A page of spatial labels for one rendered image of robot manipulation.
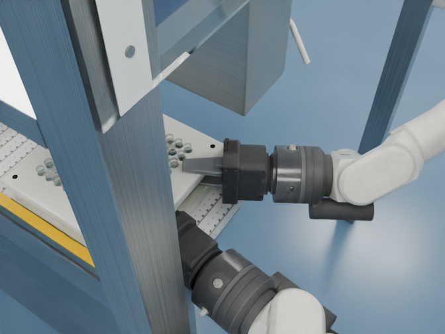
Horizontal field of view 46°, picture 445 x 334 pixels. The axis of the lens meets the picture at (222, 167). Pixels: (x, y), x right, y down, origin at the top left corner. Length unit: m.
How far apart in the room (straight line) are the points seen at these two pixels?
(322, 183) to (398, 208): 1.26
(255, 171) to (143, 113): 0.43
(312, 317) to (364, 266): 1.23
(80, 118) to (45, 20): 0.07
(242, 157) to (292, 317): 0.26
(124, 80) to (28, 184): 0.54
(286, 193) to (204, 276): 0.19
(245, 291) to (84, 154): 0.35
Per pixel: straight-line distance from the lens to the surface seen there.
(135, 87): 0.31
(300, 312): 0.63
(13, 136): 1.00
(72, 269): 0.85
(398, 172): 0.78
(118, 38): 0.29
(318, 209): 0.80
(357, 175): 0.76
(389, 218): 1.98
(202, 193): 0.83
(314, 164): 0.77
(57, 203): 0.79
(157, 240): 0.46
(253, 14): 0.58
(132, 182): 0.37
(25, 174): 0.84
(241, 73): 0.62
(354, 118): 2.27
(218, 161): 0.78
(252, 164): 0.76
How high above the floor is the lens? 1.57
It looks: 51 degrees down
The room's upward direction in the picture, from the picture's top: straight up
